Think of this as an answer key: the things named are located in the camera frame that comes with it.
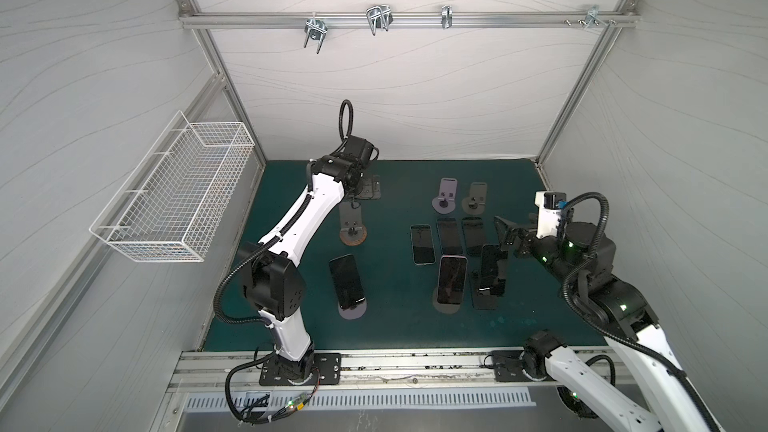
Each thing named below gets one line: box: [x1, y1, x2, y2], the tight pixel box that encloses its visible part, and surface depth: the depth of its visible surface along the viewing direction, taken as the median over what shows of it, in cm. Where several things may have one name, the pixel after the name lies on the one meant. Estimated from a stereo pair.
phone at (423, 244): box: [410, 224, 436, 265], surface depth 97 cm
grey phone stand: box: [462, 182, 487, 215], surface depth 103 cm
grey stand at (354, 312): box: [338, 299, 367, 320], surface depth 84 cm
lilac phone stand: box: [432, 178, 458, 214], surface depth 103 cm
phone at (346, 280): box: [329, 253, 366, 310], surface depth 80 cm
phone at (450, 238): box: [437, 218, 463, 255], surface depth 100 cm
